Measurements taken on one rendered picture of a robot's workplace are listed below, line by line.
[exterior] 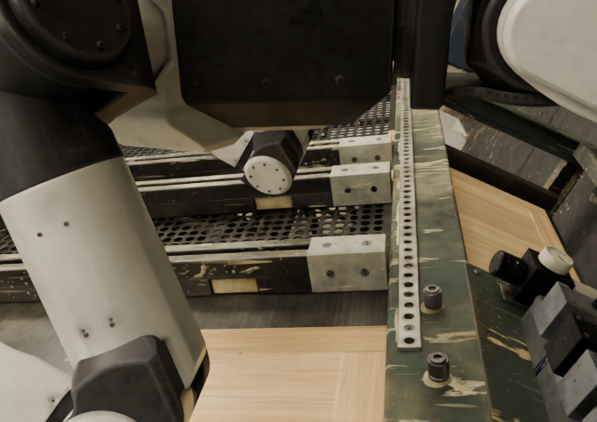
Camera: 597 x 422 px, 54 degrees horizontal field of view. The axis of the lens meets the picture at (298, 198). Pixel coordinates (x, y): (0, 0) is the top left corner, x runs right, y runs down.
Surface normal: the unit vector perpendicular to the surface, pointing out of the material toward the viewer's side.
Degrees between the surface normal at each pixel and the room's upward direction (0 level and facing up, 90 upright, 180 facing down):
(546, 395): 0
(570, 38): 90
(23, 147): 94
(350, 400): 59
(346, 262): 90
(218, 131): 137
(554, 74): 90
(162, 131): 102
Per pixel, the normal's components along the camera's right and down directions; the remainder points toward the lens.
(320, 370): -0.15, -0.91
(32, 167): 0.07, 0.08
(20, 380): 0.43, -0.68
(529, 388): 0.37, -0.81
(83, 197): 0.46, -0.09
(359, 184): -0.16, 0.42
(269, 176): -0.28, 0.67
